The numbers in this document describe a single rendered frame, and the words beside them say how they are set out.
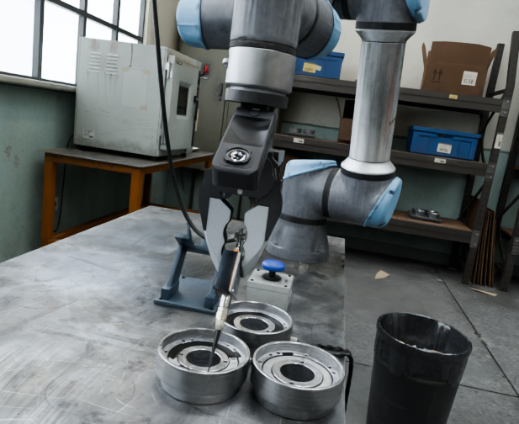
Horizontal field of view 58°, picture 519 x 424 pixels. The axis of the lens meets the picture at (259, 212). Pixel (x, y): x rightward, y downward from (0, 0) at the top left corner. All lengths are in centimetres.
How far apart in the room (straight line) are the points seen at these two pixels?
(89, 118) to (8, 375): 249
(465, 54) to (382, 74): 320
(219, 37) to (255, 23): 16
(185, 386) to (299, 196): 63
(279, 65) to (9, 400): 44
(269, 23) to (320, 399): 39
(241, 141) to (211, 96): 402
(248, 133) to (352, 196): 56
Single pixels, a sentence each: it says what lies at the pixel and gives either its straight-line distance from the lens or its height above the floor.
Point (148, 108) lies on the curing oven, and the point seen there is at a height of 108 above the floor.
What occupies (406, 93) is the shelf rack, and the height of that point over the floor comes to 145.
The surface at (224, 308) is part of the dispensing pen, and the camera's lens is 54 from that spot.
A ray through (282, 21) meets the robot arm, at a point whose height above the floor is 120.
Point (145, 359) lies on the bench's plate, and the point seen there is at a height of 80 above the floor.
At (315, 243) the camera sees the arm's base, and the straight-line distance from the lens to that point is 109.
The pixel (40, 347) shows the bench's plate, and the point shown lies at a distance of 65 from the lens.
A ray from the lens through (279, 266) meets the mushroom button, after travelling 78.
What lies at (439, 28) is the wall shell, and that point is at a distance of 471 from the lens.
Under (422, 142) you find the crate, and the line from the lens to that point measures 410.
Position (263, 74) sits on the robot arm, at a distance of 51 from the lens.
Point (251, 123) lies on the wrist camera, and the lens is 50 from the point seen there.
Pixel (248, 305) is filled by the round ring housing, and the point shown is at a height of 83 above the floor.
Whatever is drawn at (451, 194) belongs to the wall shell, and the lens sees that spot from 469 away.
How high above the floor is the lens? 110
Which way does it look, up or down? 11 degrees down
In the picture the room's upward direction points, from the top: 8 degrees clockwise
